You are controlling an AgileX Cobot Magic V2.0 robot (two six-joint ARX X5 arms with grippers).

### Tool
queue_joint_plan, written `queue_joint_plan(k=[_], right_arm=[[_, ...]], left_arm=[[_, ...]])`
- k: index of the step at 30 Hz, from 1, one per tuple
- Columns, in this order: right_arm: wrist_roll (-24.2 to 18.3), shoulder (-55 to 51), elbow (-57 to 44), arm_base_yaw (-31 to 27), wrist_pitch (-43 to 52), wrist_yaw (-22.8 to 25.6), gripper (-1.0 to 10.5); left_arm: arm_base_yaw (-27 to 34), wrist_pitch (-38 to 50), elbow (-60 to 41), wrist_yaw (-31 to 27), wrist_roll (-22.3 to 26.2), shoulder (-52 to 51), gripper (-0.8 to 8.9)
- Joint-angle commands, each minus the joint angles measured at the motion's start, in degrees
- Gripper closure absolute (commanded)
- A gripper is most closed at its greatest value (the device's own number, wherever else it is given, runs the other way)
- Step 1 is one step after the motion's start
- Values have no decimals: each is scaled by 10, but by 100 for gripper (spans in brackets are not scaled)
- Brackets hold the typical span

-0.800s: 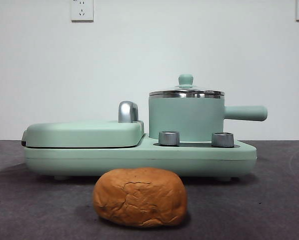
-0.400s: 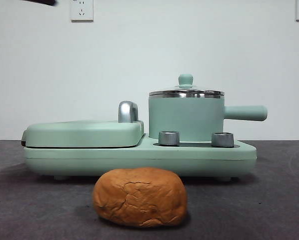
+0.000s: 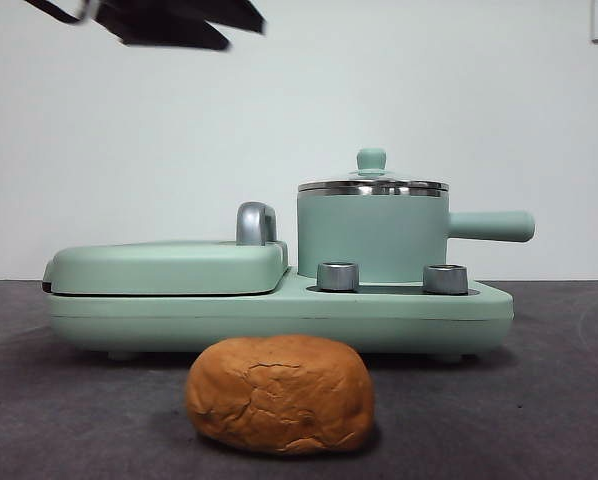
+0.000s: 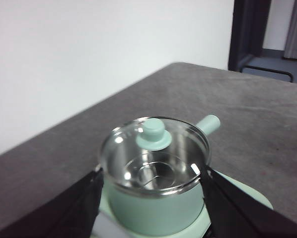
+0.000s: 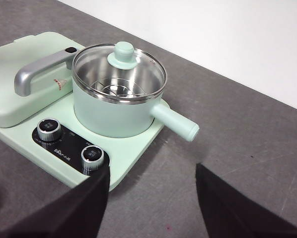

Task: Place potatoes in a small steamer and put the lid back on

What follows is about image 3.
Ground glass lid with green knob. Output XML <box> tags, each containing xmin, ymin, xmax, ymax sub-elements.
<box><xmin>297</xmin><ymin>147</ymin><xmax>449</xmax><ymax>192</ymax></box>

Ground brown potato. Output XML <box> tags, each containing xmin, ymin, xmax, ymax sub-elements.
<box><xmin>186</xmin><ymin>333</ymin><xmax>375</xmax><ymax>457</ymax></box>

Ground mint green griddle cover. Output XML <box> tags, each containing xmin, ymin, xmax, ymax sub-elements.
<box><xmin>41</xmin><ymin>239</ymin><xmax>290</xmax><ymax>297</ymax></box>

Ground silver control knob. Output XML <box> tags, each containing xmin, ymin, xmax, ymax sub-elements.
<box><xmin>316</xmin><ymin>260</ymin><xmax>361</xmax><ymax>292</ymax></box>
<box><xmin>422</xmin><ymin>263</ymin><xmax>469</xmax><ymax>295</ymax></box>

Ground mint green breakfast machine base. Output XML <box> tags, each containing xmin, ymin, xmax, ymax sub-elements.
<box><xmin>46</xmin><ymin>267</ymin><xmax>515</xmax><ymax>364</ymax></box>

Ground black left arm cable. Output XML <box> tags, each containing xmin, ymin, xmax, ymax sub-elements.
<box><xmin>23</xmin><ymin>0</ymin><xmax>100</xmax><ymax>24</ymax></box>

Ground silver griddle cover handle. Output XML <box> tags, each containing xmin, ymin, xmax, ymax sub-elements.
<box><xmin>236</xmin><ymin>201</ymin><xmax>280</xmax><ymax>247</ymax></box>

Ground mint green pot with handle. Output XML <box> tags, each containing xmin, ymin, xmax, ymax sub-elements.
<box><xmin>296</xmin><ymin>188</ymin><xmax>536</xmax><ymax>281</ymax></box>

